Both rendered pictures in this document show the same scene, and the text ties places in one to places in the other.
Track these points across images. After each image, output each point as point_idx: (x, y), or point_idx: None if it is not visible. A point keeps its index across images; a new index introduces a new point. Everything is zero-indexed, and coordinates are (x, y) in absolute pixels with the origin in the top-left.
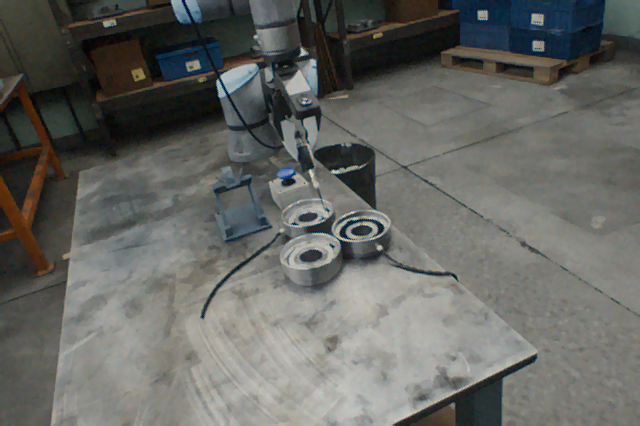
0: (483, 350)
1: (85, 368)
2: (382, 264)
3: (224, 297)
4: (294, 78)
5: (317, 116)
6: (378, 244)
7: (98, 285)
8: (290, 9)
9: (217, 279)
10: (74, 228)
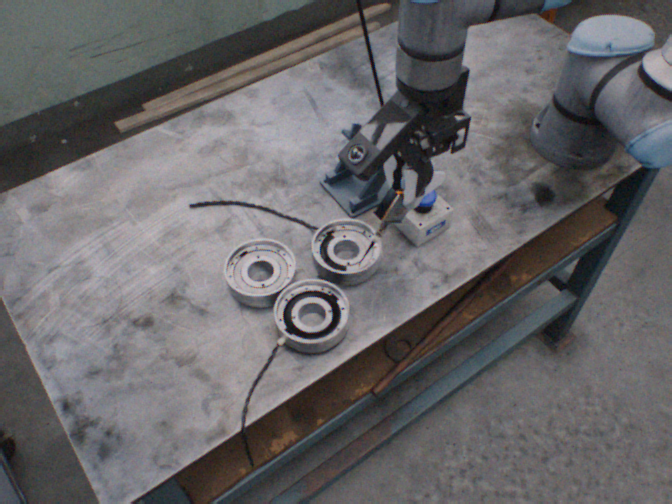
0: (115, 461)
1: (139, 150)
2: (268, 351)
3: (220, 214)
4: (391, 120)
5: (418, 183)
6: (283, 337)
7: (248, 108)
8: (425, 41)
9: (250, 198)
10: (351, 42)
